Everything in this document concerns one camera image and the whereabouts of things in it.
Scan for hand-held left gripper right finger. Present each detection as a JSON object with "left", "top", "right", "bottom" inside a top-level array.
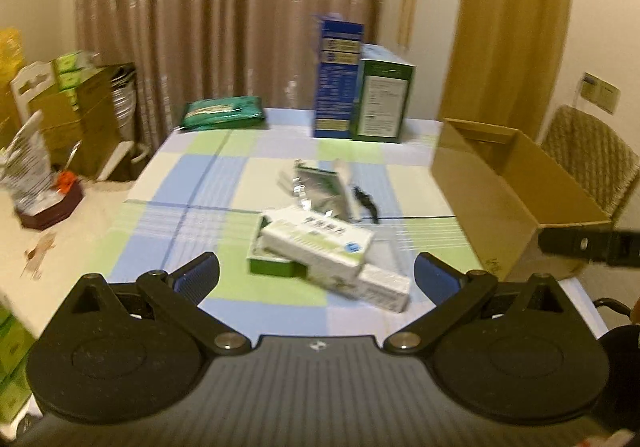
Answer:
[{"left": 381, "top": 252, "right": 569, "bottom": 357}]

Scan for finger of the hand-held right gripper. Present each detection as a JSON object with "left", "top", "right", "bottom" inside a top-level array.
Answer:
[{"left": 539, "top": 225, "right": 640, "bottom": 269}]

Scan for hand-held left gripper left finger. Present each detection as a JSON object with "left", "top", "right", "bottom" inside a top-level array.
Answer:
[{"left": 67, "top": 252, "right": 253, "bottom": 357}]

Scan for long white green box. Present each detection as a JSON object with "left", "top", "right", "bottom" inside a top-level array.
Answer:
[{"left": 312, "top": 263, "right": 412, "bottom": 314}]

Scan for cardboard box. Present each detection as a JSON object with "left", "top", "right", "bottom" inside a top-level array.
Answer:
[{"left": 431, "top": 118, "right": 615, "bottom": 283}]

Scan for white box green stripe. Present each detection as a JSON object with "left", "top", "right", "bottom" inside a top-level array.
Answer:
[{"left": 261, "top": 212, "right": 376, "bottom": 279}]

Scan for silver foil pouch green label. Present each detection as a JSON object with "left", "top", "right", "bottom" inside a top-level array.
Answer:
[{"left": 278, "top": 159, "right": 363, "bottom": 222}]

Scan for woven chair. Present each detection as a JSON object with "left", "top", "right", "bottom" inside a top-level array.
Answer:
[{"left": 542, "top": 104, "right": 640, "bottom": 224}]

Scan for checked tablecloth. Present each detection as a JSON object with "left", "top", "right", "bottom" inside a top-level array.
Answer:
[{"left": 95, "top": 107, "right": 608, "bottom": 344}]

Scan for black clip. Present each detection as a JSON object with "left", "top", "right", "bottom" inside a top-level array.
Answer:
[{"left": 350, "top": 184, "right": 382, "bottom": 224}]

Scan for dark round object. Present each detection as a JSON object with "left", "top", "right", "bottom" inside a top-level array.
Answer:
[{"left": 594, "top": 298, "right": 640, "bottom": 433}]

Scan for dark brown tray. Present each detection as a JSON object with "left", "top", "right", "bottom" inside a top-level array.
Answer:
[{"left": 15, "top": 179, "right": 85, "bottom": 231}]

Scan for green wet wipes packet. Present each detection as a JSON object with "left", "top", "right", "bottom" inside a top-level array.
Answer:
[{"left": 181, "top": 96, "right": 267, "bottom": 132}]

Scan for tall green carton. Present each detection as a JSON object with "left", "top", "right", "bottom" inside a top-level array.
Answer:
[{"left": 350, "top": 44, "right": 417, "bottom": 144}]

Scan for stack of cardboard boxes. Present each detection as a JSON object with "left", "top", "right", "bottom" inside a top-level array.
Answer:
[{"left": 27, "top": 64, "right": 136, "bottom": 178}]

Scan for silver striped bag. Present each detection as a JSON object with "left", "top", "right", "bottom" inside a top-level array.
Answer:
[{"left": 111, "top": 63, "right": 139, "bottom": 144}]

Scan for green cartons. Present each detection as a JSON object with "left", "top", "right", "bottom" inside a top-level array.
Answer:
[{"left": 0, "top": 307, "right": 38, "bottom": 423}]

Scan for white printed packet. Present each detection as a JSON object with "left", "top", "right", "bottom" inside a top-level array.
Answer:
[{"left": 0, "top": 111, "right": 56, "bottom": 208}]

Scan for tall blue carton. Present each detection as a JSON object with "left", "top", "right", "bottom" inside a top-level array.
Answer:
[{"left": 312, "top": 16, "right": 365, "bottom": 138}]

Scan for yellow curtain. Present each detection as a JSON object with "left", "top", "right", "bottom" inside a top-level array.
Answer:
[{"left": 442, "top": 0, "right": 576, "bottom": 140}]

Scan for small green boxes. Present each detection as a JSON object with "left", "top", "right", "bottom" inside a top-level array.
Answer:
[{"left": 52, "top": 52, "right": 101, "bottom": 94}]

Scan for brown patterned curtain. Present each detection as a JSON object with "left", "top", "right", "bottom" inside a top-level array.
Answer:
[{"left": 75, "top": 0, "right": 391, "bottom": 152}]

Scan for yellow bag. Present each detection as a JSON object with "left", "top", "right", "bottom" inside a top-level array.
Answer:
[{"left": 0, "top": 27, "right": 26, "bottom": 88}]

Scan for wall switch plate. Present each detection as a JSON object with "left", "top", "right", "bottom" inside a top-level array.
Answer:
[{"left": 597, "top": 82, "right": 621, "bottom": 116}]

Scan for wall control panel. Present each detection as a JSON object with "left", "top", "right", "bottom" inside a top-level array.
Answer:
[{"left": 581, "top": 72, "right": 602, "bottom": 101}]

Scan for white carton with handle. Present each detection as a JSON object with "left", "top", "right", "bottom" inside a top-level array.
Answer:
[{"left": 10, "top": 61, "right": 57, "bottom": 128}]

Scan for wooden wall strip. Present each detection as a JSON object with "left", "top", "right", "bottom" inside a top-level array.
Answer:
[{"left": 400, "top": 0, "right": 417, "bottom": 48}]

